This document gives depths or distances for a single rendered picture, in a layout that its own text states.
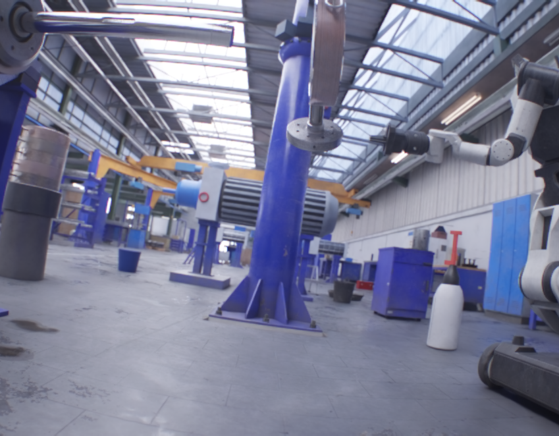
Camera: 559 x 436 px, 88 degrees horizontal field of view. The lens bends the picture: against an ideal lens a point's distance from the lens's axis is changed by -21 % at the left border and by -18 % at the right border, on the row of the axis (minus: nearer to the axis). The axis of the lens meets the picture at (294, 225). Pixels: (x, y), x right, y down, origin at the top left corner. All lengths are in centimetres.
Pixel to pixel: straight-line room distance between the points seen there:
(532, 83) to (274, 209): 177
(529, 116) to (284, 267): 177
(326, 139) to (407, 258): 262
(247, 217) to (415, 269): 215
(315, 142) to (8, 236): 221
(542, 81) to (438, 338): 165
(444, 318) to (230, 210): 300
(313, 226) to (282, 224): 214
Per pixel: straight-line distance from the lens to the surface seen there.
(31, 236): 274
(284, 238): 241
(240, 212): 443
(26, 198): 271
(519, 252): 531
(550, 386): 136
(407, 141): 131
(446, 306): 234
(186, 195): 466
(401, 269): 367
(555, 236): 137
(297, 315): 250
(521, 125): 129
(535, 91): 130
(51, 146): 279
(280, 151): 253
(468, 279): 642
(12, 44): 146
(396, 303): 367
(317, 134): 124
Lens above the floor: 42
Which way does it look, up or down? 6 degrees up
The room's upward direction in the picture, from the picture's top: 8 degrees clockwise
